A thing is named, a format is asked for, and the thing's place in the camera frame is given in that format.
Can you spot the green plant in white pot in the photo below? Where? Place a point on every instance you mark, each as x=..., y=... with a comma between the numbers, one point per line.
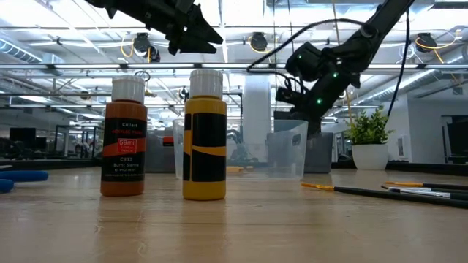
x=369, y=153

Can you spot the black monitor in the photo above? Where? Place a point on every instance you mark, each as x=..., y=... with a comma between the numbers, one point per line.
x=25, y=137

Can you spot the silver ventilation duct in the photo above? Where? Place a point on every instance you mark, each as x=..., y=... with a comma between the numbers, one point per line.
x=22, y=53

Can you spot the clear plastic bin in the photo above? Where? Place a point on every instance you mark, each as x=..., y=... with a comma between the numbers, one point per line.
x=256, y=168

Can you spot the silver-ferrule black paintbrush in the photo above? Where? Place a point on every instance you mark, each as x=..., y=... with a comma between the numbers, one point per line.
x=420, y=193

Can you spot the white round column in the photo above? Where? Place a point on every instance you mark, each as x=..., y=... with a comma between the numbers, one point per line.
x=257, y=109

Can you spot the yellow paint bottle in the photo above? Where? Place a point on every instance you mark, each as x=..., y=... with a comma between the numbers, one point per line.
x=204, y=146

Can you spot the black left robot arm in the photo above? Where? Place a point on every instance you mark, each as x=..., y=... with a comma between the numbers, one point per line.
x=120, y=7

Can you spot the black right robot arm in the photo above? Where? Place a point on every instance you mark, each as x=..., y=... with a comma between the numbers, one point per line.
x=365, y=44

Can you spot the burnt sienna paint bottle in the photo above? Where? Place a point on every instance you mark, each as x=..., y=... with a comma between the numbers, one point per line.
x=123, y=146

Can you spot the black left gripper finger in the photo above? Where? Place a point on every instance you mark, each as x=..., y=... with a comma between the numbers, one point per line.
x=194, y=47
x=204, y=31

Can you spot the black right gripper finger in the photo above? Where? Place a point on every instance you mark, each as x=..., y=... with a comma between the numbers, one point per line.
x=315, y=124

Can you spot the gold-ferrule black paintbrush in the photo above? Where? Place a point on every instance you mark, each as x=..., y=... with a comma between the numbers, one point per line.
x=406, y=184
x=365, y=192

